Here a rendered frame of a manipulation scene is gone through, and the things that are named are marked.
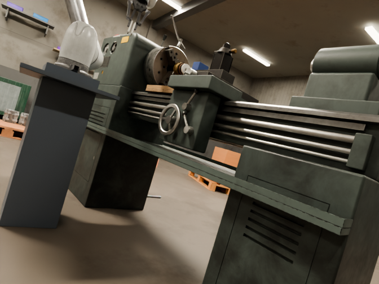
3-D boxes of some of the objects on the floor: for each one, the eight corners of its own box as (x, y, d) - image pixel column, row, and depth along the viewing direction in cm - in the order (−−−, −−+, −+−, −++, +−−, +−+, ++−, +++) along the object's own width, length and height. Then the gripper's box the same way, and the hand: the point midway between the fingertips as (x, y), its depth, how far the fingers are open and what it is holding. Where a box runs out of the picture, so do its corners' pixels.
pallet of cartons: (258, 201, 436) (269, 162, 436) (214, 192, 390) (227, 149, 390) (216, 181, 541) (226, 149, 541) (178, 173, 495) (189, 138, 495)
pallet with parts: (44, 137, 439) (50, 119, 439) (55, 147, 378) (61, 125, 378) (-45, 118, 366) (-39, 96, 366) (-50, 126, 304) (-43, 100, 304)
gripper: (153, 5, 150) (140, 43, 146) (129, -8, 145) (115, 30, 141) (157, -1, 143) (143, 37, 139) (132, -16, 138) (117, 24, 134)
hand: (131, 28), depth 140 cm, fingers closed
